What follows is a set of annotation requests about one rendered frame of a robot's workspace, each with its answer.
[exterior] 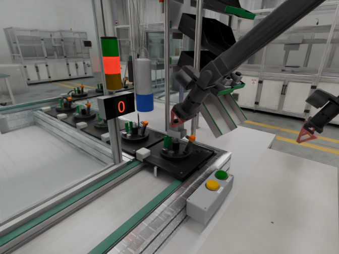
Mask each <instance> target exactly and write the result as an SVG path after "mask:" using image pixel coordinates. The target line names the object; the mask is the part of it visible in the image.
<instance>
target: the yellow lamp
mask: <svg viewBox="0 0 339 254"><path fill-rule="evenodd" d="M105 81H106V88H107V89H108V90H118V89H121V88H122V80H121V73H119V74H105Z"/></svg>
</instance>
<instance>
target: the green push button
mask: <svg viewBox="0 0 339 254"><path fill-rule="evenodd" d="M227 176H228V174H227V173H226V172H225V171H222V170H219V171H217V172H216V177H217V178H220V179H226V178H227Z"/></svg>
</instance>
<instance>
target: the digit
mask: <svg viewBox="0 0 339 254"><path fill-rule="evenodd" d="M114 100H115V108H116V116H118V115H121V114H125V113H128V112H127V101H126V96H123V97H119V98H115V99H114Z"/></svg>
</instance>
